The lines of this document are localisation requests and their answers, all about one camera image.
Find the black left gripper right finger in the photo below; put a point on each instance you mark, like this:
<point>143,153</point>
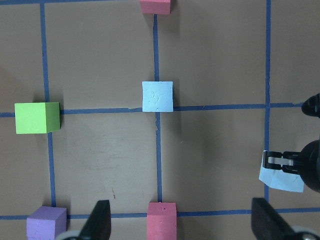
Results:
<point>267,224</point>

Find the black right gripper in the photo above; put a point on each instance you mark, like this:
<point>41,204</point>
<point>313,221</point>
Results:
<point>288,161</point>

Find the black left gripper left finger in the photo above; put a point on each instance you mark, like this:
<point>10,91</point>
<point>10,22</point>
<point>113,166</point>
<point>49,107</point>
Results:
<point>98,225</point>

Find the light blue carried foam block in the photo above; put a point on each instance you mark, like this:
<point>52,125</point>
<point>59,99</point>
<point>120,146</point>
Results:
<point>277,179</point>

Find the purple foam block near base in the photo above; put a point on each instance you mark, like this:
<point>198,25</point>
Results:
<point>46,223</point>

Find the pink foam block near base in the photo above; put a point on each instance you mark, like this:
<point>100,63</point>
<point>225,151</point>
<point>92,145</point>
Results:
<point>162,221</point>

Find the green foam block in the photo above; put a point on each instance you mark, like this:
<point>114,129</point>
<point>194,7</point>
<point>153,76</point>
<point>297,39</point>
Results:
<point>37,117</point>

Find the light blue centre foam block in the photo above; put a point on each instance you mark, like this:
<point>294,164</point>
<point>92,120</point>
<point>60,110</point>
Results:
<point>157,96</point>

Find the pink foam block far side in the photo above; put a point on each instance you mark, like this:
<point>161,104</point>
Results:
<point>162,7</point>

